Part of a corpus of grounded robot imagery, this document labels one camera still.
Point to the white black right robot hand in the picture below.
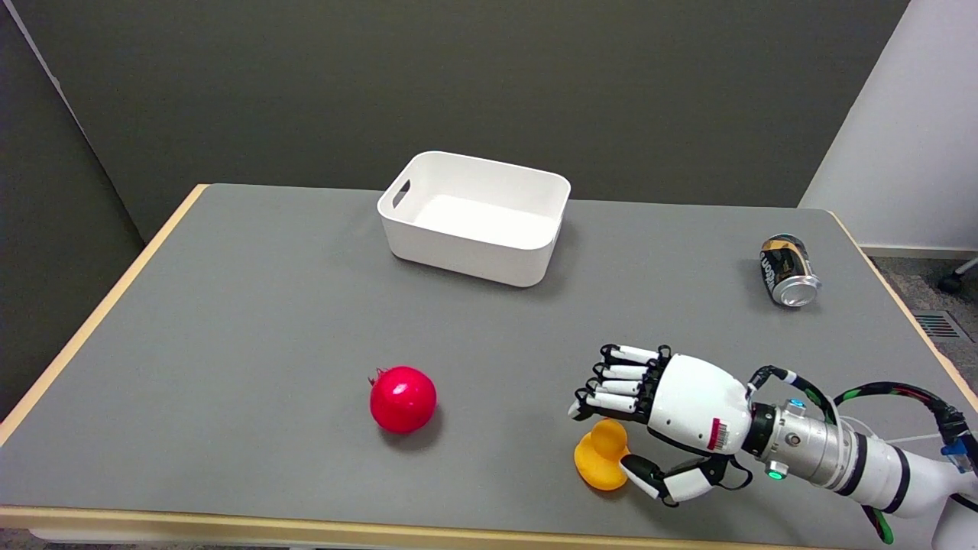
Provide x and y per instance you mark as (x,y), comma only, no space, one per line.
(691,412)

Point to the yellow rubber duck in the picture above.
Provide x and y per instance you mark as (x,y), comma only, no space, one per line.
(600,457)

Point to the black gold drink can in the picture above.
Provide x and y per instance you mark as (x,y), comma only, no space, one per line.
(788,270)

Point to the floor vent grille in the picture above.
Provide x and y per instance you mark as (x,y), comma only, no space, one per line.
(937,326)

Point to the red pomegranate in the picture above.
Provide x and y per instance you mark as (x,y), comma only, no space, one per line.
(403,399)

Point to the white plastic bin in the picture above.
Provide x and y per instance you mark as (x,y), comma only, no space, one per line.
(475,218)

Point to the black chair caster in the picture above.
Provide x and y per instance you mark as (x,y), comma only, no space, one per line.
(953,283)

